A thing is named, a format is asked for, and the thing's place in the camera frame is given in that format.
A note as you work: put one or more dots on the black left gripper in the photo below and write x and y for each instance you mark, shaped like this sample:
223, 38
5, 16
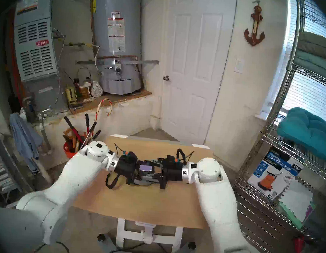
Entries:
126, 168

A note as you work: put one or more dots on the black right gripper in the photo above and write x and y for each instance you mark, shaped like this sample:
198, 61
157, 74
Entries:
172, 172

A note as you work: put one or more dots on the white paint jar black lid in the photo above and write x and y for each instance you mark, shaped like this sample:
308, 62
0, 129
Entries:
145, 173

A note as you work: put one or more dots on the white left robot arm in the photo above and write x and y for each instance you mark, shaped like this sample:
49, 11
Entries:
73, 177

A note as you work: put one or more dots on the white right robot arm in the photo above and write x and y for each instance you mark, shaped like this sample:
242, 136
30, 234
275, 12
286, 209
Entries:
219, 201

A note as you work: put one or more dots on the silver shears black grips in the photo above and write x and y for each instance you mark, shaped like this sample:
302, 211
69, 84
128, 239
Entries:
92, 126

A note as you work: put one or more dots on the red white candy cane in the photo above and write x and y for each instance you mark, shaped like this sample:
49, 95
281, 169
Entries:
98, 112

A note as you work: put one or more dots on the orange plastic bucket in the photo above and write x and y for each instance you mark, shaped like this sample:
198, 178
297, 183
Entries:
69, 154

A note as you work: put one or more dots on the white panel door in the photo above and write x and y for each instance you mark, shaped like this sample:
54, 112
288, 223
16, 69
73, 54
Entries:
198, 102

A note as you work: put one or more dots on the silver door knob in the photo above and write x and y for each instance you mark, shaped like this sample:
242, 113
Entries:
166, 78

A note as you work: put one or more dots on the crumpled aluminium foil lump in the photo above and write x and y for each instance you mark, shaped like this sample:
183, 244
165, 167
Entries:
96, 90

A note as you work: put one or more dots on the yellow plastic jug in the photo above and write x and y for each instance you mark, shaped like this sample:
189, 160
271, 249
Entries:
70, 94

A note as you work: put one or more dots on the utility pump cardboard box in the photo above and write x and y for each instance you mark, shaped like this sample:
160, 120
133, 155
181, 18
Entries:
273, 177

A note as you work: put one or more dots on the white window sill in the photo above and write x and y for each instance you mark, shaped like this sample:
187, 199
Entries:
262, 116

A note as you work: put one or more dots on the blue hanging cloth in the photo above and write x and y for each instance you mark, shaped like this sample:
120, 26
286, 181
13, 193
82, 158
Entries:
23, 140

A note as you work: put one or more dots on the green foam mat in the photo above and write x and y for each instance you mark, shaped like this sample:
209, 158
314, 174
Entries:
290, 216

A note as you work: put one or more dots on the white zigzag foam mat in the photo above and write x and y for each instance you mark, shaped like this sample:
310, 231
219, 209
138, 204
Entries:
297, 198

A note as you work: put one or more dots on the grey water heater tank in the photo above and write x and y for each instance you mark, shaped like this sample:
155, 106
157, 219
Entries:
128, 27

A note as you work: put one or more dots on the teal tufted cushion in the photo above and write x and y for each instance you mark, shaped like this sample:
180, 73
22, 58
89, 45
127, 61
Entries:
307, 132

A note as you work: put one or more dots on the grey Bryant furnace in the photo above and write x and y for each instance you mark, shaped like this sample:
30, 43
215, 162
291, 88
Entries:
35, 60

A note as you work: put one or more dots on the red bottle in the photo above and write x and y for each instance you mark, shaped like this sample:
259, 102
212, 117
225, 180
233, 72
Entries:
298, 245

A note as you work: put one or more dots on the white window blinds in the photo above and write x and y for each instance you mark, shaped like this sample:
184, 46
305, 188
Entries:
307, 96

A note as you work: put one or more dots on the dark green cushion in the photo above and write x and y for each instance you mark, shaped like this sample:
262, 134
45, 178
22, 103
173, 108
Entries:
314, 65

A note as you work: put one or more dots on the olive green cushion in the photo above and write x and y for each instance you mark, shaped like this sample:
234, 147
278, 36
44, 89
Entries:
318, 45

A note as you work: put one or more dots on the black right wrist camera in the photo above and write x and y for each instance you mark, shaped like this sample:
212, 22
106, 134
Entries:
173, 159

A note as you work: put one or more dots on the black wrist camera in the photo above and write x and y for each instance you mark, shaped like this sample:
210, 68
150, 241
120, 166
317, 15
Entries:
130, 155
173, 159

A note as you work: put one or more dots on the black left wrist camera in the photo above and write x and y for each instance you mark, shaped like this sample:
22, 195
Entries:
130, 155

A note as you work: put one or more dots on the white light switch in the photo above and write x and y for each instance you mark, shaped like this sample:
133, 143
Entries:
238, 65

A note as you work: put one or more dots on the brown anchor wall decoration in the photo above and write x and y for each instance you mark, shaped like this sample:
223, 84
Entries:
253, 38

